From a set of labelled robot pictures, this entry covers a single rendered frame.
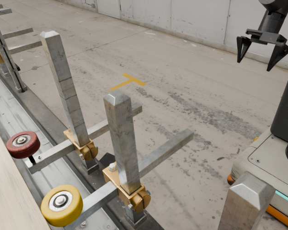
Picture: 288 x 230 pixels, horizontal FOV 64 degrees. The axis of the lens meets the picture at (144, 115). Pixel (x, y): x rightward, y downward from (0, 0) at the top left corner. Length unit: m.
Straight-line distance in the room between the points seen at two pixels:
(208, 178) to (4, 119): 1.29
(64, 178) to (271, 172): 1.06
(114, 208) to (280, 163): 1.04
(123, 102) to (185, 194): 1.25
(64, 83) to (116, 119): 0.25
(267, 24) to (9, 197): 0.79
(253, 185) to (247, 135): 1.79
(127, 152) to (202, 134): 1.55
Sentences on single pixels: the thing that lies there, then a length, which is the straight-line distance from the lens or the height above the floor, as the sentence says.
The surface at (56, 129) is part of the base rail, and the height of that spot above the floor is 0.70.
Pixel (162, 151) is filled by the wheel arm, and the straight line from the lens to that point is 0.67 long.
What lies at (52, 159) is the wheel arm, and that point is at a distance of 0.78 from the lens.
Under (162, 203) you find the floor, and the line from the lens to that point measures 1.55.
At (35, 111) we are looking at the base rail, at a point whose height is 0.70.
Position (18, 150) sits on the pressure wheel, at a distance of 0.69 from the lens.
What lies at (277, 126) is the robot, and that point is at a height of 0.38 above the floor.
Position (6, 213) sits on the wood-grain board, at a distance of 0.58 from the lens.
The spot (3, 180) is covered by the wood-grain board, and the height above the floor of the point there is 0.90.
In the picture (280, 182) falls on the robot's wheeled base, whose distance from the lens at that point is 1.43.
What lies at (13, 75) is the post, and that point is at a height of 0.80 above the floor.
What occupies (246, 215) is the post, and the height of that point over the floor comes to 1.09.
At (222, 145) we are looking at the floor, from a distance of 1.92.
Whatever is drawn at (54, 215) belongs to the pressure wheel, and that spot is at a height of 0.91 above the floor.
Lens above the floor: 1.33
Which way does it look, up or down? 38 degrees down
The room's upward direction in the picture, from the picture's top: 4 degrees counter-clockwise
